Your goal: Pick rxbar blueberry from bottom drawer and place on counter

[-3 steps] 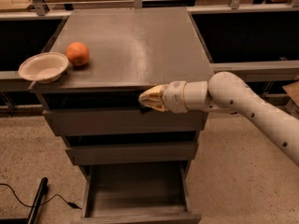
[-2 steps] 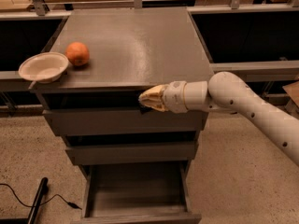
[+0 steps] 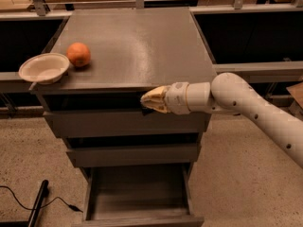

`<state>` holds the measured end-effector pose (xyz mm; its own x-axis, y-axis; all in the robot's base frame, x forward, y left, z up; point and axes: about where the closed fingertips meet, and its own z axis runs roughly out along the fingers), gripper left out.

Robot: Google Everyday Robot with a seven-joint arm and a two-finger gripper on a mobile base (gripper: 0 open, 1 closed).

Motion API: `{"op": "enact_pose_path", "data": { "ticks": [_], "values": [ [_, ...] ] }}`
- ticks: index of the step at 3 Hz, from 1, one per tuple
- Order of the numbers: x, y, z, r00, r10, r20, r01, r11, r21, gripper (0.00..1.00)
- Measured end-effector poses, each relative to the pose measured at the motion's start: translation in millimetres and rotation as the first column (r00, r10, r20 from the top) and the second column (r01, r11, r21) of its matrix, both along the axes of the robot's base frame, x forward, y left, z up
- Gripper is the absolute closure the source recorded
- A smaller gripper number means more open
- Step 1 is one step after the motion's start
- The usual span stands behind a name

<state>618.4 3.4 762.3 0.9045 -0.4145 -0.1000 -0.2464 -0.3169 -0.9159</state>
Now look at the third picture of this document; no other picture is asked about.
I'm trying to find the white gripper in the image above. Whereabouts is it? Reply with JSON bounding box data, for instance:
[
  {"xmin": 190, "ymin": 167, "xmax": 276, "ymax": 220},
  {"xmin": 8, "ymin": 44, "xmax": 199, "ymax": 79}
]
[{"xmin": 141, "ymin": 82, "xmax": 190, "ymax": 115}]

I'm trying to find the dark rxbar blueberry bar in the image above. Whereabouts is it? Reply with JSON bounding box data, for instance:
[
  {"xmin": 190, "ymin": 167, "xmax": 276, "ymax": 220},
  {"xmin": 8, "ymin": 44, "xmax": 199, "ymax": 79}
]
[{"xmin": 141, "ymin": 103, "xmax": 153, "ymax": 115}]

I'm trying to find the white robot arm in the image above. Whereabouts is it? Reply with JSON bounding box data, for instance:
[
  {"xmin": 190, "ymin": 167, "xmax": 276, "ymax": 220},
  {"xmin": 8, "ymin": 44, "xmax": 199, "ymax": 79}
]
[{"xmin": 140, "ymin": 73, "xmax": 303, "ymax": 167}]

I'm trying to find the grey top drawer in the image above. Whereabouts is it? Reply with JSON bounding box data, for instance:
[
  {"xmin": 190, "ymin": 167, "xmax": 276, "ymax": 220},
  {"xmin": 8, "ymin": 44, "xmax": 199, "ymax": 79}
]
[{"xmin": 45, "ymin": 110, "xmax": 210, "ymax": 138}]

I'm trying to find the grey drawer cabinet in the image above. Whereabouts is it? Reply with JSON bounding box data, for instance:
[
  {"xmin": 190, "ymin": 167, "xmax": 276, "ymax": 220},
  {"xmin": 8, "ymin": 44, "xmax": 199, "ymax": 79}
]
[{"xmin": 31, "ymin": 8, "xmax": 213, "ymax": 227}]

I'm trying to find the grey middle drawer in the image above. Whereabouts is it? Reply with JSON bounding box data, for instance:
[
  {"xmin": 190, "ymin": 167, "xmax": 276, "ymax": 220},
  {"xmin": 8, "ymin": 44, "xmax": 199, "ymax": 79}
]
[{"xmin": 67, "ymin": 143, "xmax": 201, "ymax": 167}]

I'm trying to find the grey open bottom drawer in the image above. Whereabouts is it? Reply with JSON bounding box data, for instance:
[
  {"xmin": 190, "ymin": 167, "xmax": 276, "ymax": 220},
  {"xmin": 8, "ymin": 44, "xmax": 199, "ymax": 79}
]
[{"xmin": 81, "ymin": 164, "xmax": 204, "ymax": 227}]

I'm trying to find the orange fruit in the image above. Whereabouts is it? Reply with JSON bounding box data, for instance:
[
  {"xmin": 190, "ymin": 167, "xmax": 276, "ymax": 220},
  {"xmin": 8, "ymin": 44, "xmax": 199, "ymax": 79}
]
[{"xmin": 66, "ymin": 43, "xmax": 91, "ymax": 67}]

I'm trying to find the white paper bowl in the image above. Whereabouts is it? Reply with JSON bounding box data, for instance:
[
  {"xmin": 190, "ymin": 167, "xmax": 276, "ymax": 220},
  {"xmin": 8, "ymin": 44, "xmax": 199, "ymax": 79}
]
[{"xmin": 18, "ymin": 53, "xmax": 69, "ymax": 84}]

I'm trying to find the wooden board right edge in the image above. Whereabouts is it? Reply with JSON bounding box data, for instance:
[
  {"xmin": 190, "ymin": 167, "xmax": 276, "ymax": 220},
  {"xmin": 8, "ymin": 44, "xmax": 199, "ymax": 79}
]
[{"xmin": 287, "ymin": 82, "xmax": 303, "ymax": 109}]

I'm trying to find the black pole on floor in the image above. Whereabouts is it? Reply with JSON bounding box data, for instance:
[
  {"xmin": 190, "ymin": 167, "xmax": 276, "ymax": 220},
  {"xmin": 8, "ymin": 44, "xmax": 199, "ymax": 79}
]
[{"xmin": 27, "ymin": 180, "xmax": 48, "ymax": 227}]

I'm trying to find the grey metal rail frame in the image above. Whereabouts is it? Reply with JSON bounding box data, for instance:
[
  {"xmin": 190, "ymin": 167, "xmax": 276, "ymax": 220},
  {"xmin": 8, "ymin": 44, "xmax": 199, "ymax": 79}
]
[{"xmin": 1, "ymin": 6, "xmax": 302, "ymax": 112}]

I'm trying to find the black cable on floor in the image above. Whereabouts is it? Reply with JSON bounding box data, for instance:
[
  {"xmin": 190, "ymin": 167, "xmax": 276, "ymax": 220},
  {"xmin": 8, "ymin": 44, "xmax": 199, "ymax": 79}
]
[{"xmin": 0, "ymin": 186, "xmax": 83, "ymax": 214}]

